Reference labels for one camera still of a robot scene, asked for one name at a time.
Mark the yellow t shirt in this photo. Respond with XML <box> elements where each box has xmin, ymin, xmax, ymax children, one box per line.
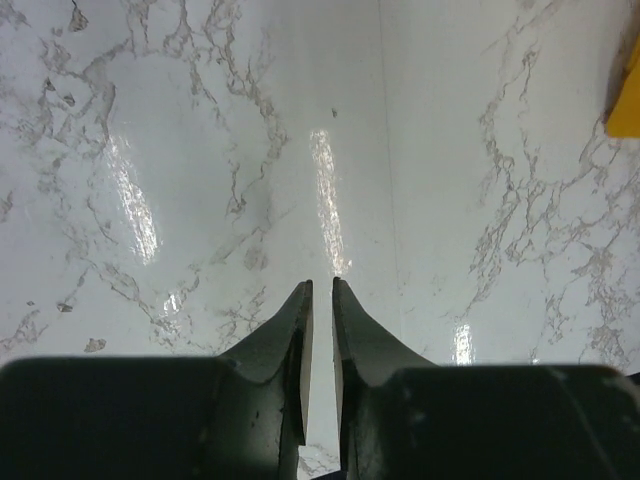
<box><xmin>605</xmin><ymin>9</ymin><xmax>639</xmax><ymax>139</ymax></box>

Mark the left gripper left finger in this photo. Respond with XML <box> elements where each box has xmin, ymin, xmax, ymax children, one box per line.
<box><xmin>214</xmin><ymin>280</ymin><xmax>313</xmax><ymax>479</ymax></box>

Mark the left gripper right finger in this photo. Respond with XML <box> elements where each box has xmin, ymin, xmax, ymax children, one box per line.
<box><xmin>332</xmin><ymin>277</ymin><xmax>437</xmax><ymax>479</ymax></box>

